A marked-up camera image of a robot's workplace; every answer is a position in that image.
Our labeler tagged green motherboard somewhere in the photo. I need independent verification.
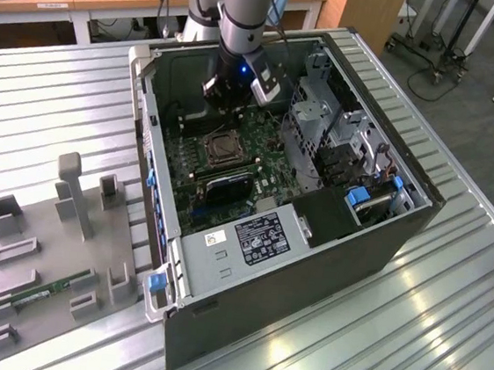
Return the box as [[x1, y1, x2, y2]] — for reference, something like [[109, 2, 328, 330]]
[[153, 97, 326, 248]]

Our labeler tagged grey power supply unit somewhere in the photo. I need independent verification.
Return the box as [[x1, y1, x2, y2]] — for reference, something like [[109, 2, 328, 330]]
[[174, 193, 317, 310]]

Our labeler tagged blue handle tab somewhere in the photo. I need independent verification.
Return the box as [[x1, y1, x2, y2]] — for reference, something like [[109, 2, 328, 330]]
[[145, 272, 169, 296]]

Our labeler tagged green RAM stick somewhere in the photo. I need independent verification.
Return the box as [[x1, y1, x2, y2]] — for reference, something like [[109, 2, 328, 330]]
[[7, 272, 76, 314], [192, 163, 257, 185]]

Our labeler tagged blue drive latch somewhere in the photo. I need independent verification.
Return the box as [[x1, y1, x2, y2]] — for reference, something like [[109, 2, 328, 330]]
[[344, 185, 372, 208]]

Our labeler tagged grey parts rack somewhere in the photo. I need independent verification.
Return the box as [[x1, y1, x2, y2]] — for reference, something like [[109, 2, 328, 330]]
[[0, 144, 154, 370]]

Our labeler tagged metal drive cage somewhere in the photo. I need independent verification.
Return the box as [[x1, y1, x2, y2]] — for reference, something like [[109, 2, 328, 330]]
[[280, 43, 368, 191]]

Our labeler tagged CPU socket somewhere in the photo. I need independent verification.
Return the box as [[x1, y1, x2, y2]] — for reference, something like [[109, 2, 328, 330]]
[[198, 127, 254, 174]]

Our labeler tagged wooden cabinet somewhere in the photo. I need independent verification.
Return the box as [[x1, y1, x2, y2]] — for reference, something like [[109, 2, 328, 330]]
[[336, 0, 410, 60]]

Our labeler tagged black wheeled stand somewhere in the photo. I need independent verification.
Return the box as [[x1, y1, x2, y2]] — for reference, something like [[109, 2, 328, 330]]
[[383, 0, 477, 88]]

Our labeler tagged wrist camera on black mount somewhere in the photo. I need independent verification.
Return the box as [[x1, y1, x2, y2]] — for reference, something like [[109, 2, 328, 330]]
[[237, 47, 286, 110]]

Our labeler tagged silver CPU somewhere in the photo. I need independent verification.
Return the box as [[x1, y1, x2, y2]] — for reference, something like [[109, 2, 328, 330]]
[[210, 134, 243, 162]]

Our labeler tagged black PC case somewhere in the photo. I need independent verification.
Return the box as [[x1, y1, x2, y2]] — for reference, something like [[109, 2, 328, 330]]
[[95, 3, 463, 370]]

